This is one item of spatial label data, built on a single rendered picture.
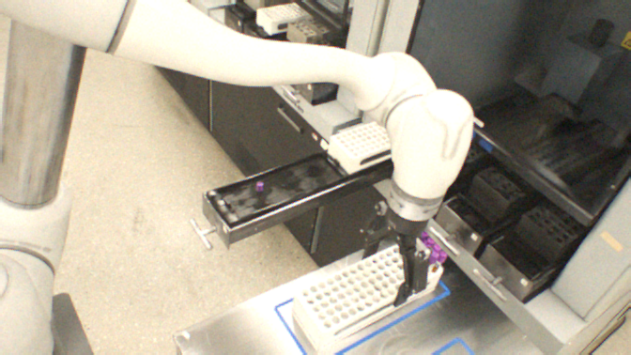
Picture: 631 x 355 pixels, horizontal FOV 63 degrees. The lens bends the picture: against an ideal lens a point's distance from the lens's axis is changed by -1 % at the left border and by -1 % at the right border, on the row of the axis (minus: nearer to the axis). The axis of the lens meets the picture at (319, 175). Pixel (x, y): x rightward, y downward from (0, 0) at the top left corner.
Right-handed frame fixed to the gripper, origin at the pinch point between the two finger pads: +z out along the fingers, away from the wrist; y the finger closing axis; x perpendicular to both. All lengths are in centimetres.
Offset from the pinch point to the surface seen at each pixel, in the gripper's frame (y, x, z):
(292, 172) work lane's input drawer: -40.4, 3.7, 7.5
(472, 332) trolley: 16.4, 11.0, 5.7
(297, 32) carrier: -94, 37, 1
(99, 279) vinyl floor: -92, -41, 88
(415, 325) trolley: 9.5, 1.8, 5.7
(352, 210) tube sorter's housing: -43, 31, 37
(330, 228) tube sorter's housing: -51, 31, 53
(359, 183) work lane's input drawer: -30.9, 18.5, 9.2
